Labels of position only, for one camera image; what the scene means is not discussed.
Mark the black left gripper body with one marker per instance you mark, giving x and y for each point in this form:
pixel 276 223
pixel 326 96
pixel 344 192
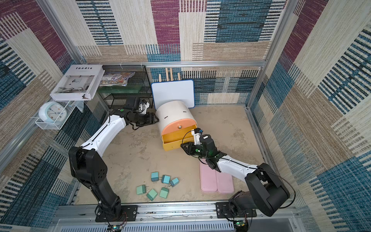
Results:
pixel 141 119

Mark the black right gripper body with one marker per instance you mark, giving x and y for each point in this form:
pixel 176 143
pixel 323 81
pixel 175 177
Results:
pixel 188 148

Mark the white round drawer cabinet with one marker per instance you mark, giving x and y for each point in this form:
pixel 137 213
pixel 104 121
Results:
pixel 171 112

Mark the yellow drawer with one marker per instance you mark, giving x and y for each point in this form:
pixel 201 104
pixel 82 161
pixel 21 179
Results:
pixel 173 140

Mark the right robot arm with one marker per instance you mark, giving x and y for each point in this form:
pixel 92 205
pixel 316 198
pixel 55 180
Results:
pixel 266 190

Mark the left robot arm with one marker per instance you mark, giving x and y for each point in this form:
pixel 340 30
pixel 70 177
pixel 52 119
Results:
pixel 86 162

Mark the pink tray left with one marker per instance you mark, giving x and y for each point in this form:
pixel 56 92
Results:
pixel 208 179

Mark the pink tray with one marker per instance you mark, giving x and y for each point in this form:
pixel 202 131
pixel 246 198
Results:
pixel 224 183
pixel 208 179

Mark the pink tray right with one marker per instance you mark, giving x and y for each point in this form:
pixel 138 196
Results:
pixel 224 183

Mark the colourful snack bag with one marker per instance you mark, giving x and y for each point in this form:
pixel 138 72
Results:
pixel 111 79

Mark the teal blue plug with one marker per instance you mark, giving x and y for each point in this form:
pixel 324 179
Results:
pixel 165 179
pixel 174 182
pixel 155 176

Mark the blue framed whiteboard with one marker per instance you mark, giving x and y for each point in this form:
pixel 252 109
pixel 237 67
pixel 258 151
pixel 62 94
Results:
pixel 164 92

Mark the green plug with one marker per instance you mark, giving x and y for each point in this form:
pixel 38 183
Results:
pixel 164 192
pixel 152 194
pixel 140 190

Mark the white magazine book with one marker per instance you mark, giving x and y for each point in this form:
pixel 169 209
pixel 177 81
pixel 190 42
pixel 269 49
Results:
pixel 80 83

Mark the white alarm clock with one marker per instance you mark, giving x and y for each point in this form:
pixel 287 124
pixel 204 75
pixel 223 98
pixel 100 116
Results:
pixel 52 112

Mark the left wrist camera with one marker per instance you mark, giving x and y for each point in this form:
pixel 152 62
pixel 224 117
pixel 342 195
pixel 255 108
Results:
pixel 136 104

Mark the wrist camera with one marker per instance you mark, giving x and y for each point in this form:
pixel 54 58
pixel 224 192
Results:
pixel 136 104
pixel 197 132

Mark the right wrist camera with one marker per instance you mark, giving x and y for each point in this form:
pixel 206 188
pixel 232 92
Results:
pixel 197 132

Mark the black wire shelf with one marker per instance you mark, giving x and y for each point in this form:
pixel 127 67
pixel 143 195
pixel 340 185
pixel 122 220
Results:
pixel 137 86

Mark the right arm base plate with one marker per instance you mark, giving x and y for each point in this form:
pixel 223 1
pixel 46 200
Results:
pixel 228 210

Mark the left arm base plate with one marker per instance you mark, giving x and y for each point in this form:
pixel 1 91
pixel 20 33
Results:
pixel 118 213

